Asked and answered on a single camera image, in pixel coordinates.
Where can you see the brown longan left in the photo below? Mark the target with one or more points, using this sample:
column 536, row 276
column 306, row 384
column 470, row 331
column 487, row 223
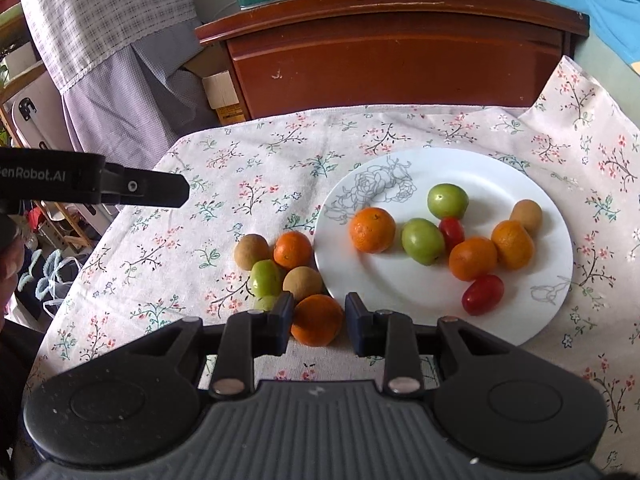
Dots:
column 529, row 214

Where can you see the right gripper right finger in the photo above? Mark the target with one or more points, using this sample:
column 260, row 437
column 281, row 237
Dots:
column 389, row 335

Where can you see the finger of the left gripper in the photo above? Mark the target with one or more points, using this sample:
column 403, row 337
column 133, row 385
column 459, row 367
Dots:
column 154, row 188

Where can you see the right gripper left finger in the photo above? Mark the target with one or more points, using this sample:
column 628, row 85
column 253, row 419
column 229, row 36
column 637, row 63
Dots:
column 246, row 336

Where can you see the brown wooden cabinet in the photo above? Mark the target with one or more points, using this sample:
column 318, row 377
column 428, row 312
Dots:
column 294, row 55

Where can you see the brown longan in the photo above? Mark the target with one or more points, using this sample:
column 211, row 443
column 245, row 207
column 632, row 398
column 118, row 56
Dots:
column 250, row 249
column 529, row 214
column 302, row 282

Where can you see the lilac checked cloth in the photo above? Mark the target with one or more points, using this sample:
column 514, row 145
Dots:
column 118, row 65

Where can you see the brown longan top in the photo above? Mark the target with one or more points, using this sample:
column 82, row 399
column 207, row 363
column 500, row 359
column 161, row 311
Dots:
column 250, row 249

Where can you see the cardboard box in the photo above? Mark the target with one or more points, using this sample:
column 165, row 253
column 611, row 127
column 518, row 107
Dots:
column 212, row 66

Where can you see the floral tablecloth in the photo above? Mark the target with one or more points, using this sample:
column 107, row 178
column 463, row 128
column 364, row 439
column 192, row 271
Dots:
column 574, row 153

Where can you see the small orange near plate top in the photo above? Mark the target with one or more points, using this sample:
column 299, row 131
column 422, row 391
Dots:
column 292, row 249

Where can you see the spotted green jujube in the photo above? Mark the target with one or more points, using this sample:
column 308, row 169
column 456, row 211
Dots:
column 265, row 303

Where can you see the white oval plate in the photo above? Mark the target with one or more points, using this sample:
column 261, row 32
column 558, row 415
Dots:
column 399, row 183

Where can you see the red cherry tomato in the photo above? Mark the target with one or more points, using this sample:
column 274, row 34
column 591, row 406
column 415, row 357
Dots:
column 452, row 232
column 483, row 295

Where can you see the blue patterned fabric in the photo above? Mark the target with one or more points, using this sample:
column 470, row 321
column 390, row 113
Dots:
column 615, row 22

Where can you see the brown longan right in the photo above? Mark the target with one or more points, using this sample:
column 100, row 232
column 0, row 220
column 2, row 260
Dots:
column 302, row 282

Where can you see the large orange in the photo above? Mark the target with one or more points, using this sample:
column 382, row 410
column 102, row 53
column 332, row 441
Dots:
column 317, row 320
column 515, row 247

